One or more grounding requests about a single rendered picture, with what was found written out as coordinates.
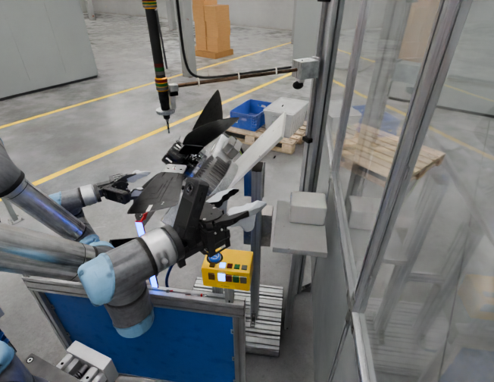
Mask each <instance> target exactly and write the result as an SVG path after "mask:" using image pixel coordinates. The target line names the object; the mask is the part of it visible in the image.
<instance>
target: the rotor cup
mask: <svg viewBox="0 0 494 382"><path fill-rule="evenodd" d="M176 144H177V145H178V146H180V147H182V146H183V143H182V142H181V141H179V140H176V142H175V143H174V144H173V145H172V146H171V147H170V149H169V150H168V151H167V153H166V154H165V155H164V157H163V158H162V159H161V161H162V162H163V163H165V164H166V165H167V164H181V165H186V167H187V169H186V172H185V173H184V178H183V180H185V179H186V178H187V177H188V176H189V175H190V174H191V172H192V171H193V170H194V168H195V167H196V165H197V164H198V163H199V162H200V160H201V158H202V154H200V153H198V154H197V155H196V156H193V155H192V154H183V153H178V152H179V149H180V148H179V147H178V146H176ZM166 158H168V159H170V160H171V161H172V162H170V161H168V160H167V159H166Z"/></svg>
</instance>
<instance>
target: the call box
mask: <svg viewBox="0 0 494 382"><path fill-rule="evenodd" d="M219 253H220V261H217V262H215V263H216V264H215V267H214V268H210V267H209V265H210V262H211V261H210V260H209V257H208V256H207V255H206V256H205V260H204V261H203V264H202V279H203V285H204V286H208V287H220V288H227V289H233V290H245V291H249V290H250V286H251V281H252V272H253V255H254V253H253V252H249V251H242V250H235V249H225V250H223V251H221V252H219ZM221 262H223V263H226V265H225V268H220V263H221ZM227 263H230V264H233V267H232V268H227ZM235 264H238V265H240V268H239V269H234V265H235ZM242 265H248V267H247V270H242V269H241V268H242ZM208 272H211V273H215V280H209V279H208ZM218 274H230V275H232V279H233V275H237V276H239V283H234V282H233V281H232V282H226V279H225V281H220V280H218ZM240 276H243V277H247V283H240Z"/></svg>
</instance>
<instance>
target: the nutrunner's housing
mask: <svg viewBox="0 0 494 382"><path fill-rule="evenodd" d="M158 97H159V102H160V104H161V110H162V111H167V110H170V105H169V96H168V91H166V92H158ZM163 118H164V119H165V120H167V119H170V115H163Z"/></svg>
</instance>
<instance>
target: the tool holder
mask: <svg viewBox="0 0 494 382"><path fill-rule="evenodd" d="M168 88H169V84H168ZM177 91H179V87H178V84H176V83H174V85H170V88H169V90H168V96H169V104H170V110H167V111H162V110H161V107H159V108H157V109H156V113H157V114H158V115H171V114H174V113H175V109H176V108H177V107H176V100H175V96H178V92H177Z"/></svg>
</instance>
